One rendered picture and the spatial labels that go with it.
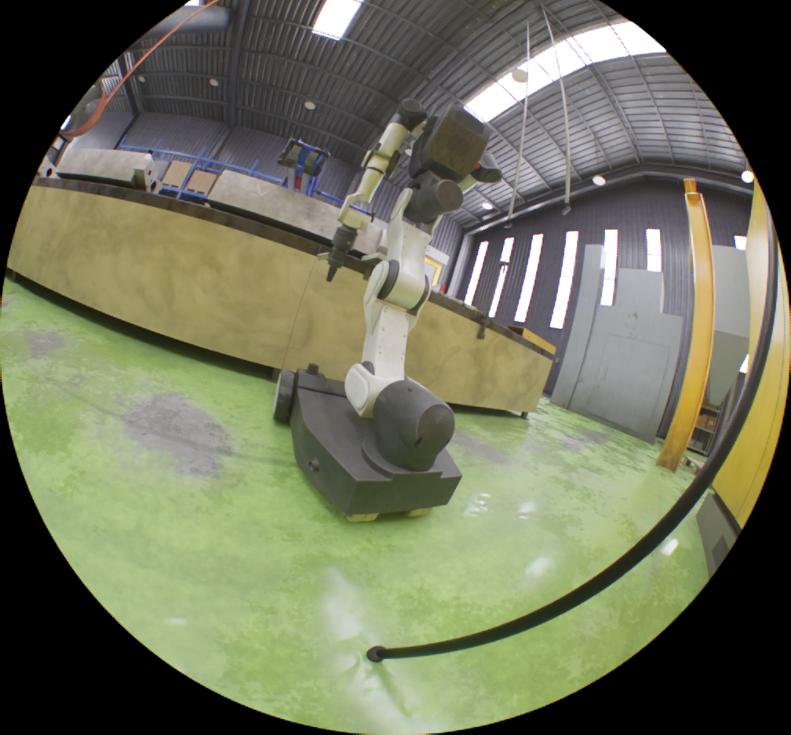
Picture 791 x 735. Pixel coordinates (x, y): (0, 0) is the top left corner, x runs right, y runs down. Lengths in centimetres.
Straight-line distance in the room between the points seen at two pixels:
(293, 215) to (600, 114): 1072
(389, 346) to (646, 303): 731
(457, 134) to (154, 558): 138
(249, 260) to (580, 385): 618
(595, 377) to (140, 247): 682
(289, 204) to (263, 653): 153
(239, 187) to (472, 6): 867
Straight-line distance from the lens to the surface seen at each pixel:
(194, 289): 138
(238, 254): 133
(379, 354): 75
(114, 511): 63
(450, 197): 86
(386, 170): 103
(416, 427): 51
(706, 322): 384
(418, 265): 87
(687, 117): 1103
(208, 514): 61
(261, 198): 140
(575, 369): 625
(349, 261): 135
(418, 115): 114
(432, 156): 98
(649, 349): 604
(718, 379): 786
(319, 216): 138
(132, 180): 179
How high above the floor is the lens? 47
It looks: 2 degrees down
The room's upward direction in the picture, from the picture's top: 18 degrees clockwise
